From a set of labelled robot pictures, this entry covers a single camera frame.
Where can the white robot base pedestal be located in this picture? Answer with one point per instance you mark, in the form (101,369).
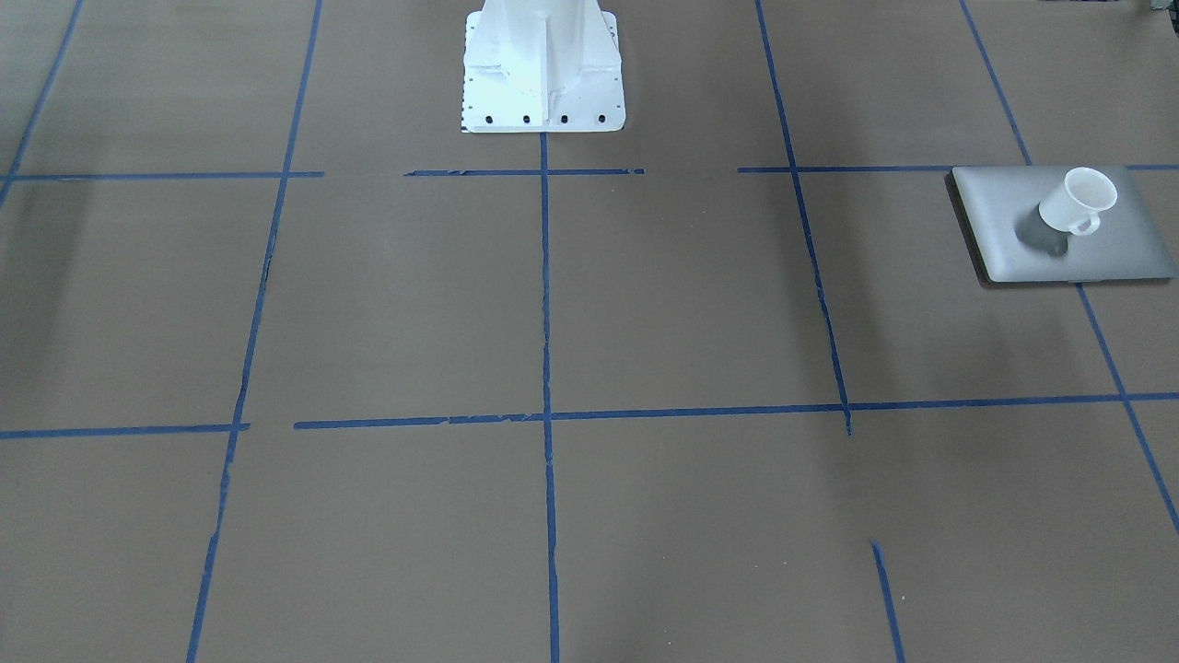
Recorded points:
(542,66)

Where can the grey closed laptop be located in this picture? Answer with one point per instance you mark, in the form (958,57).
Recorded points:
(1012,244)

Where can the white cup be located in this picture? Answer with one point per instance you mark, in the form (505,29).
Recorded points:
(1075,205)

